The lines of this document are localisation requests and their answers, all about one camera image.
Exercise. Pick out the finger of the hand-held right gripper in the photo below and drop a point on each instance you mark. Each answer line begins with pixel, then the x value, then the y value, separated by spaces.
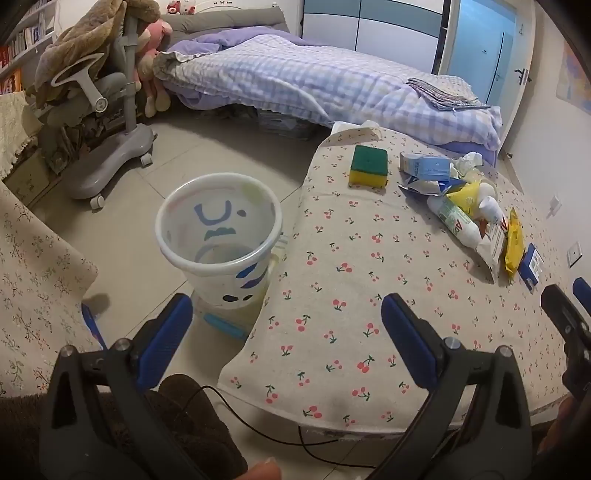
pixel 582 293
pixel 556 314

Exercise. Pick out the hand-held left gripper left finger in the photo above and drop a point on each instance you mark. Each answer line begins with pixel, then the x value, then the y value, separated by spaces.
pixel 166 341

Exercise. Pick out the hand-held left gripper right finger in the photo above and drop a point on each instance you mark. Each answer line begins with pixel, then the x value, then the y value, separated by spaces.
pixel 408 341

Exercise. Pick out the small blue box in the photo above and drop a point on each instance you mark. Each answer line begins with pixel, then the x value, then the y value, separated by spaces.
pixel 531 267

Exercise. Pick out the white plastic bin blue print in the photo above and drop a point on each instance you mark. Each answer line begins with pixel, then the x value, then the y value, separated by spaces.
pixel 240 281

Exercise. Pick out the white plastic bottle green label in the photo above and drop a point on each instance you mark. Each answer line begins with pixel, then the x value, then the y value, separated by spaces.
pixel 455 221

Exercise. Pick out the person's left hand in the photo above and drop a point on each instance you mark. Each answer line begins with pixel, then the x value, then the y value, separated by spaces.
pixel 261 470

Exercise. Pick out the dark blue plastic piece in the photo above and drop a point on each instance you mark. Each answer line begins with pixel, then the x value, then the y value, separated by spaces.
pixel 93 327

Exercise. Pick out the cherry print tablecloth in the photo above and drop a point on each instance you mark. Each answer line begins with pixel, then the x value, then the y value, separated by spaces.
pixel 369 277

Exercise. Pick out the brown fuzzy clothing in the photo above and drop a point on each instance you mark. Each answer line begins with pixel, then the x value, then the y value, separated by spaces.
pixel 194 415

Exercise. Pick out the yellow snack wrapper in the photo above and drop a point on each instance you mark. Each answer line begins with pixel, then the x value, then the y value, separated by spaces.
pixel 513 244

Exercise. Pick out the white snack wrapper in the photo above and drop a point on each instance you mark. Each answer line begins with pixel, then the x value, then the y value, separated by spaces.
pixel 491 258

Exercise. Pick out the small white plastic bottle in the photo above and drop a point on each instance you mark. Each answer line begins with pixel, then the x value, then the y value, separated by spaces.
pixel 490 210

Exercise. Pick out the floral print tablecloth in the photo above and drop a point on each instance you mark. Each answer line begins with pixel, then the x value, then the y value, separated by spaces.
pixel 32 286

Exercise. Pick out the yellow paper cup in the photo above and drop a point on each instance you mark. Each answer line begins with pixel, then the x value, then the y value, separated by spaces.
pixel 466 196

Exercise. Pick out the torn white blue wrapper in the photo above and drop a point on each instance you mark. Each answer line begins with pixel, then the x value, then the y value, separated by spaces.
pixel 420 187

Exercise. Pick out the crumpled tissue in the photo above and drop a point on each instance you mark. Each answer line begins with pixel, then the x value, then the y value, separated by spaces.
pixel 466 164

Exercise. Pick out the blue milk carton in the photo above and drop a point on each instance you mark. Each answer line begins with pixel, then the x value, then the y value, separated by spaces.
pixel 429 168

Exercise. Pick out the green yellow sponge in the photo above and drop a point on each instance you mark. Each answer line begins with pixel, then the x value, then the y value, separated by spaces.
pixel 369 166

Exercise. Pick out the grey desk chair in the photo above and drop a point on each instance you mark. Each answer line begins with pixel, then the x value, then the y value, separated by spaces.
pixel 115 157

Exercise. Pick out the cardboard box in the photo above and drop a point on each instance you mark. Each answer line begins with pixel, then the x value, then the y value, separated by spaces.
pixel 27 173

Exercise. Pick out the folded striped cloth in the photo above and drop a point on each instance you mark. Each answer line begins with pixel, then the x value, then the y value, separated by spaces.
pixel 443 92

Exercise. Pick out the cream lace cloth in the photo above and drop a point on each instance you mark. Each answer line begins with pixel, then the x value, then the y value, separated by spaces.
pixel 16 124

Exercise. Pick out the blue door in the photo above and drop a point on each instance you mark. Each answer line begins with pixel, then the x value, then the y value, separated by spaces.
pixel 480 46

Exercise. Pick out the pink plush toy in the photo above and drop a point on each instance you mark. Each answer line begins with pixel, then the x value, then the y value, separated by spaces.
pixel 147 55

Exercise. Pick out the purple plaid quilt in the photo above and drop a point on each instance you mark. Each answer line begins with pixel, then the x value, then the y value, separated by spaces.
pixel 203 44

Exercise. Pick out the brown fuzzy blanket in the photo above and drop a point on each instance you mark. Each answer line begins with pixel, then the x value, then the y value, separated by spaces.
pixel 87 41

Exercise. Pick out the blue white wardrobe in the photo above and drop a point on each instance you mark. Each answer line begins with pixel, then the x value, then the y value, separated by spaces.
pixel 369 27

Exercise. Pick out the grey headboard cushion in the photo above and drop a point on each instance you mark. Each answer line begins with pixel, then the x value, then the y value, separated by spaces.
pixel 231 21

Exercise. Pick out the bookshelf with books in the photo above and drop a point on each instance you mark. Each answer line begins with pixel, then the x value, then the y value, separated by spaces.
pixel 18 41

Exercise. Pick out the white cat plush toy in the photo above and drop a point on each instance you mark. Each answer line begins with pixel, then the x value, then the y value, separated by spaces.
pixel 178 5

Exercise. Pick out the white wall switch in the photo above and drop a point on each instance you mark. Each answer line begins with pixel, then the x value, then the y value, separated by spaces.
pixel 575 254

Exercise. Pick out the white wall socket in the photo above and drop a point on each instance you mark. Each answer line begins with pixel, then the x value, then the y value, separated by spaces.
pixel 554 205

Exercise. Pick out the wall map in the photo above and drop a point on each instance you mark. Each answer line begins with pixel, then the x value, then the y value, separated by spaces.
pixel 575 78

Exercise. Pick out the black wall hook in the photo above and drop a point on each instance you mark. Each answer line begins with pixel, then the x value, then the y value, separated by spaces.
pixel 521 76

